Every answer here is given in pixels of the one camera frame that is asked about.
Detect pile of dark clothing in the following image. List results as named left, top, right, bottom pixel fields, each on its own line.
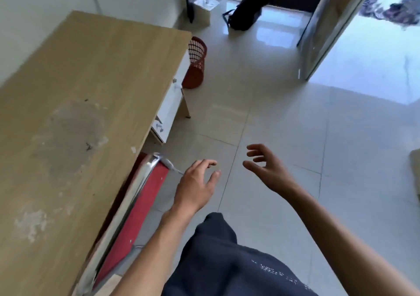
left=359, top=0, right=420, bottom=28

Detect light wooden desk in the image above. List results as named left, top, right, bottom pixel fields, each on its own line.
left=0, top=10, right=193, bottom=296

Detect person's right forearm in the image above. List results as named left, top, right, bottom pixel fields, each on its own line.
left=282, top=184, right=420, bottom=296

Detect black flat panel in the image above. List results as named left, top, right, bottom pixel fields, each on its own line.
left=182, top=0, right=195, bottom=24

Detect white box on floor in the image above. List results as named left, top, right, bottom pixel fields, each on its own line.
left=192, top=0, right=228, bottom=28

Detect red chair with metal frame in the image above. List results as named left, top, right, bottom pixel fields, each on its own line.
left=72, top=152, right=184, bottom=296

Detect red plastic mesh bin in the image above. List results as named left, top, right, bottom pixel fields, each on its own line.
left=182, top=36, right=208, bottom=89

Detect person's black trousers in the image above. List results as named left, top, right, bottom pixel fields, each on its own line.
left=192, top=212, right=238, bottom=250

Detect person's right hand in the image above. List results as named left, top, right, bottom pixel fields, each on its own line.
left=242, top=144, right=297, bottom=198

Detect person's dark printed shirt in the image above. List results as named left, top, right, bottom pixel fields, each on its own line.
left=162, top=240, right=319, bottom=296

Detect person's left hand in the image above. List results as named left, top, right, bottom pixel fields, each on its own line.
left=171, top=159, right=221, bottom=215

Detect open door with glass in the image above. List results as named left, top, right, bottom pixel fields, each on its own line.
left=297, top=0, right=382, bottom=81

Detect black backpack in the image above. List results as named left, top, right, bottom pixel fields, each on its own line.
left=222, top=0, right=273, bottom=32

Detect white desk drawer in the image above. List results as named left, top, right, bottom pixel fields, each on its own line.
left=150, top=85, right=184, bottom=144
left=172, top=51, right=192, bottom=91

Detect person's left forearm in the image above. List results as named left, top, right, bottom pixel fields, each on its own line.
left=111, top=207, right=197, bottom=296

